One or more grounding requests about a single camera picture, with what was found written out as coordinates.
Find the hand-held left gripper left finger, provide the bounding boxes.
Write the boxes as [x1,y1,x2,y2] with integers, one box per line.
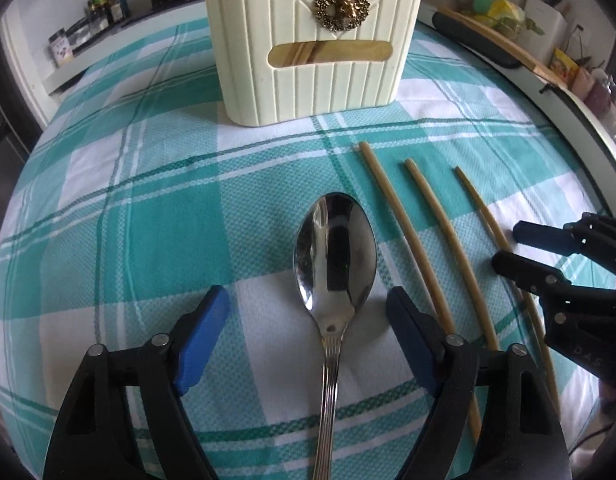
[43,285,231,480]

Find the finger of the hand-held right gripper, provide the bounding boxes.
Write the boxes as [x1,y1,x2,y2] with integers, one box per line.
[512,213,616,263]
[490,251,616,311]

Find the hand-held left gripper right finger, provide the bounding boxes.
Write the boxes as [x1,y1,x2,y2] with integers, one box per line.
[385,286,574,480]

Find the wooden chopstick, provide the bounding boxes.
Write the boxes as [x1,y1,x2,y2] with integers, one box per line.
[357,141,484,445]
[454,166,561,411]
[404,158,501,352]

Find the large steel spoon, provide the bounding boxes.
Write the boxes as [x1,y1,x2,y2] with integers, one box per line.
[293,191,378,480]

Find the cream ribbed utensil holder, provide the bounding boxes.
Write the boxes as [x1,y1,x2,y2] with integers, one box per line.
[202,0,423,126]

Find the green plaid tablecloth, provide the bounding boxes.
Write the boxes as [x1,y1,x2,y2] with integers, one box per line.
[0,7,614,480]

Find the dark red cup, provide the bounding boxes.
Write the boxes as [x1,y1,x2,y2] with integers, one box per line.
[585,77,615,117]

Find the pink cup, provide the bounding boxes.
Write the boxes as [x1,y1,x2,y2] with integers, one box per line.
[572,67,596,100]

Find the yellow snack packet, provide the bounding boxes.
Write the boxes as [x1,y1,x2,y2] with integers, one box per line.
[548,47,580,83]

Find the wooden tray with items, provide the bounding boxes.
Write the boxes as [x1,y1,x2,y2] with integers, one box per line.
[438,5,559,80]

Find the black padded roll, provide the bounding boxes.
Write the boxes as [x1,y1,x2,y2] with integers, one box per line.
[432,11,523,68]

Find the yellow green cloth bundle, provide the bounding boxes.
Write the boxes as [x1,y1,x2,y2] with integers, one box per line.
[458,0,539,36]

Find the grey refrigerator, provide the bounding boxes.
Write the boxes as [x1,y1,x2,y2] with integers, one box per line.
[0,75,44,241]

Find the tall sauce bottle green label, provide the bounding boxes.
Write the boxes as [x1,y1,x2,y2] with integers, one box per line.
[86,0,112,27]

